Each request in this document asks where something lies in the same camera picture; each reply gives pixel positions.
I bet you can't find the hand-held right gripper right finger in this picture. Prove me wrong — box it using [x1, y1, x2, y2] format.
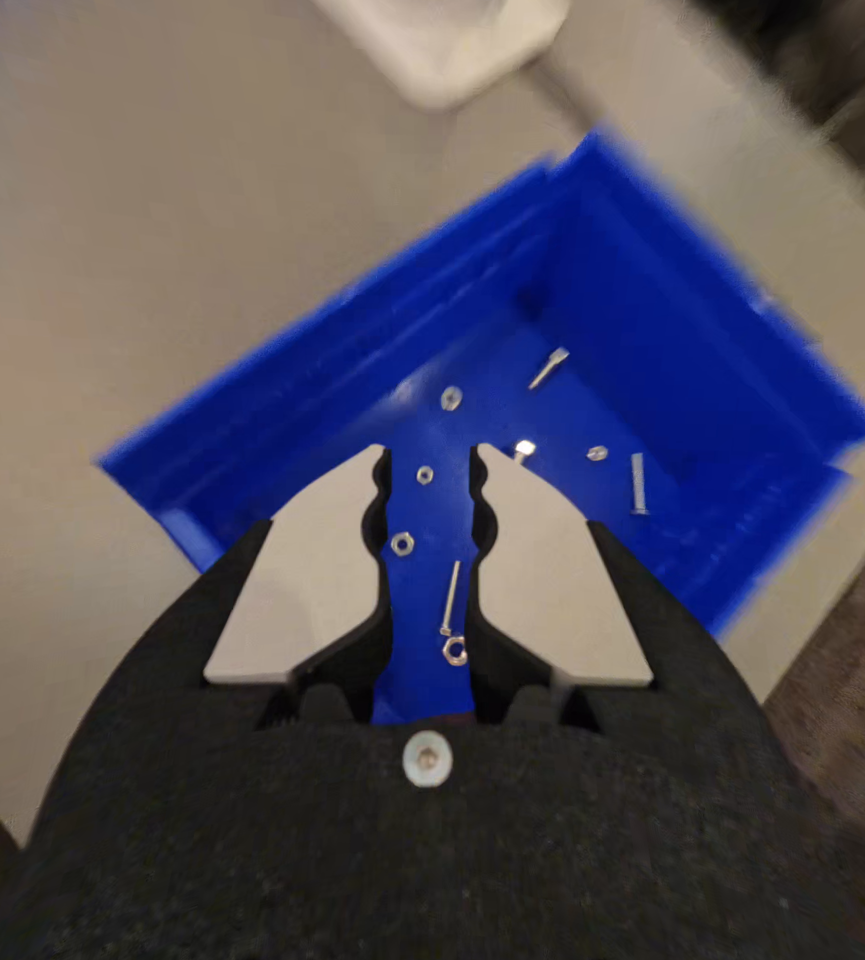
[467, 442, 656, 725]

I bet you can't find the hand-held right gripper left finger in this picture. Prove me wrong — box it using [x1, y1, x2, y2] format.
[203, 444, 396, 725]

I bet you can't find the short thin steel bolt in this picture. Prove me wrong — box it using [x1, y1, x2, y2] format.
[526, 345, 572, 393]

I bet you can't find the blue plastic bin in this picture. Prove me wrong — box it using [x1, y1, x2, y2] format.
[95, 127, 865, 726]

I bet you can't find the grey desk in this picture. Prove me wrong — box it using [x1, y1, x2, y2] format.
[0, 0, 865, 850]

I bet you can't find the wooden white document stand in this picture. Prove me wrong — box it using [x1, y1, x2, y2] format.
[311, 0, 574, 111]

